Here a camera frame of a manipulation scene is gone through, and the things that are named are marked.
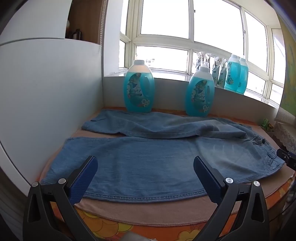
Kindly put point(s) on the green wall map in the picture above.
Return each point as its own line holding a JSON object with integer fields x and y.
{"x": 288, "y": 98}

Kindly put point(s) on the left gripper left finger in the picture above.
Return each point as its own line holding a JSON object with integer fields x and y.
{"x": 50, "y": 213}

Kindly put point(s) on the right blue detergent bottle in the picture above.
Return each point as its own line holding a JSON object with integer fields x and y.
{"x": 200, "y": 92}

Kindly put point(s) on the white cabinet panel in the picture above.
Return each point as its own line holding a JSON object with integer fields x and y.
{"x": 49, "y": 85}

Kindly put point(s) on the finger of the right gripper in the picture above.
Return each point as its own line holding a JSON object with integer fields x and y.
{"x": 288, "y": 157}

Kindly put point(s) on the pink towel mat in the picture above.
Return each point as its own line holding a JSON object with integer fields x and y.
{"x": 161, "y": 210}

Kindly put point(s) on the white window frame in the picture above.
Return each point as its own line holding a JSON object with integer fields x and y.
{"x": 169, "y": 35}

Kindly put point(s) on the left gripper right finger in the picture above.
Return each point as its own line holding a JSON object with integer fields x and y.
{"x": 251, "y": 222}

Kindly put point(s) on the green drink carton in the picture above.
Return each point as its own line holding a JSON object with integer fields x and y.
{"x": 266, "y": 126}

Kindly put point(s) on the orange floral bed sheet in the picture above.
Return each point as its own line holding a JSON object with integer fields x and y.
{"x": 143, "y": 231}

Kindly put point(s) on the white lace table cloth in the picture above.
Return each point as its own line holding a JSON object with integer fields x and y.
{"x": 286, "y": 135}

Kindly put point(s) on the blue detergent bottle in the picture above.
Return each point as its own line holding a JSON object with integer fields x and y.
{"x": 200, "y": 92}
{"x": 139, "y": 88}

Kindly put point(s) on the blue denim pants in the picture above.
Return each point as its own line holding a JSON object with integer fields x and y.
{"x": 150, "y": 159}

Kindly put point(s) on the blue bottle on sill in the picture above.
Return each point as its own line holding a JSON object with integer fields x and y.
{"x": 233, "y": 73}

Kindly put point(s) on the left blue detergent bottle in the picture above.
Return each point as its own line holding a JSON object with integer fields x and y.
{"x": 139, "y": 88}

